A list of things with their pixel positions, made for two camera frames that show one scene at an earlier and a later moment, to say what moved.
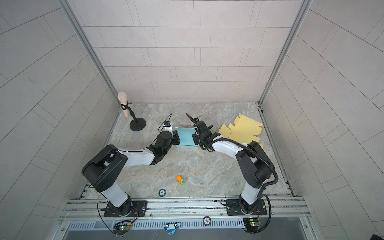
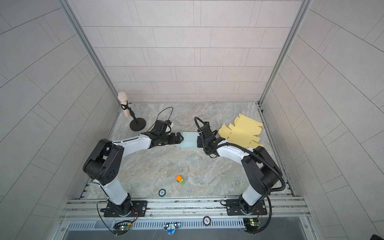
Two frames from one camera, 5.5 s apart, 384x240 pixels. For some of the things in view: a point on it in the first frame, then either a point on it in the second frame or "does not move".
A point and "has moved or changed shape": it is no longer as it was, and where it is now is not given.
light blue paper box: (186, 139) has moved or changed shape
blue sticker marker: (170, 228) does not move
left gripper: (176, 137) -> (173, 141)
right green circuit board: (252, 224) does not move
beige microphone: (122, 96) does not move
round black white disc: (206, 221) does not move
